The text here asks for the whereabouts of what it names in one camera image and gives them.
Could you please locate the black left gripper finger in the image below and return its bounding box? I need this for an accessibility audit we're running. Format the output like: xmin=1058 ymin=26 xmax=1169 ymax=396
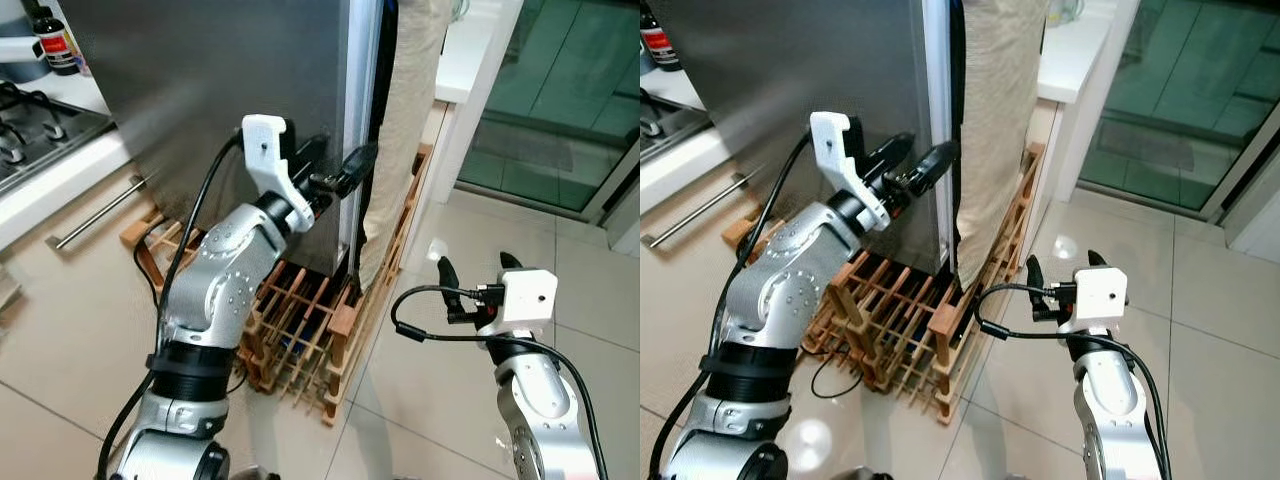
xmin=866 ymin=133 xmax=916 ymax=179
xmin=295 ymin=135 xmax=332 ymax=176
xmin=336 ymin=143 xmax=380 ymax=196
xmin=908 ymin=141 xmax=959 ymax=195

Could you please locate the beige woven cloth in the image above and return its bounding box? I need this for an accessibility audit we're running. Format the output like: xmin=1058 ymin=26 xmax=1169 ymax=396
xmin=358 ymin=0 xmax=453 ymax=293
xmin=950 ymin=0 xmax=1053 ymax=293

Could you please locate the wooden slatted rack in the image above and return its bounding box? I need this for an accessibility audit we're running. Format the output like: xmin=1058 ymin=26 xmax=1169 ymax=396
xmin=722 ymin=140 xmax=1048 ymax=428
xmin=118 ymin=143 xmax=435 ymax=428

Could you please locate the white counter unit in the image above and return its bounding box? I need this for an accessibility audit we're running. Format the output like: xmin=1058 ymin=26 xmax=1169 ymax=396
xmin=1033 ymin=0 xmax=1143 ymax=208
xmin=428 ymin=0 xmax=528 ymax=206

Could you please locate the cream kitchen cabinet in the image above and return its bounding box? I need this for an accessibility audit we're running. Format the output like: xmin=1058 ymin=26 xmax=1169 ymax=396
xmin=640 ymin=65 xmax=776 ymax=261
xmin=0 ymin=68 xmax=161 ymax=301

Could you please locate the black gas stove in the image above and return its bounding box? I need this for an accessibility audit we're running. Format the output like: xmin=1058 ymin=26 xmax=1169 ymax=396
xmin=640 ymin=88 xmax=693 ymax=163
xmin=0 ymin=78 xmax=113 ymax=198

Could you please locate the dark bottle red label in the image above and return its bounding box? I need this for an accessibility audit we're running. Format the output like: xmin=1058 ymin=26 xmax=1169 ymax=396
xmin=640 ymin=0 xmax=684 ymax=74
xmin=28 ymin=4 xmax=83 ymax=77

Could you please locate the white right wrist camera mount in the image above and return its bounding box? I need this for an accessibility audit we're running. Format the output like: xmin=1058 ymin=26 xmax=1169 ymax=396
xmin=1057 ymin=265 xmax=1130 ymax=336
xmin=477 ymin=268 xmax=560 ymax=339

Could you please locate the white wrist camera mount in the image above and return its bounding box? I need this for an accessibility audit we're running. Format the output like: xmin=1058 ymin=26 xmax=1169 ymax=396
xmin=1057 ymin=265 xmax=1130 ymax=336
xmin=807 ymin=110 xmax=892 ymax=233
xmin=477 ymin=268 xmax=560 ymax=339
xmin=241 ymin=114 xmax=317 ymax=233

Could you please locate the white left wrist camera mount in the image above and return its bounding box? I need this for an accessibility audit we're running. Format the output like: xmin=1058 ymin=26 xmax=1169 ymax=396
xmin=807 ymin=110 xmax=892 ymax=233
xmin=241 ymin=114 xmax=317 ymax=233

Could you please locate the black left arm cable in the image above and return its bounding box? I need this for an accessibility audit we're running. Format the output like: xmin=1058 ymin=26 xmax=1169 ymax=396
xmin=95 ymin=130 xmax=246 ymax=480
xmin=645 ymin=128 xmax=867 ymax=480

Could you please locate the steel drawer handle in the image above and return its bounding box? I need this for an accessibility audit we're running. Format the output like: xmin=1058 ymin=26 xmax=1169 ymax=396
xmin=44 ymin=174 xmax=153 ymax=250
xmin=642 ymin=165 xmax=768 ymax=250

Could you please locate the grey pot white handle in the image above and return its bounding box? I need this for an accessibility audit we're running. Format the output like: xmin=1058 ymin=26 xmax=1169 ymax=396
xmin=0 ymin=0 xmax=53 ymax=83

